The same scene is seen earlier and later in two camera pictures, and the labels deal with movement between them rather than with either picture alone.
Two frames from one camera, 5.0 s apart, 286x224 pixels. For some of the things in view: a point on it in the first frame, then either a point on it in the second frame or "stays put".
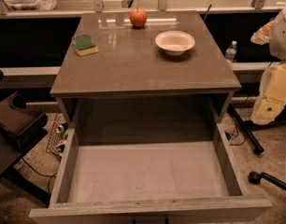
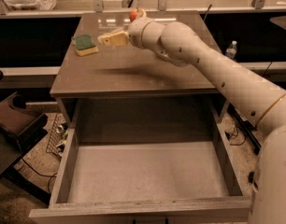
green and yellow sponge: [84, 45] stays put
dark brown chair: [15, 132] stays put
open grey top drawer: [147, 161] stays put
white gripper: [282, 36] → [135, 31]
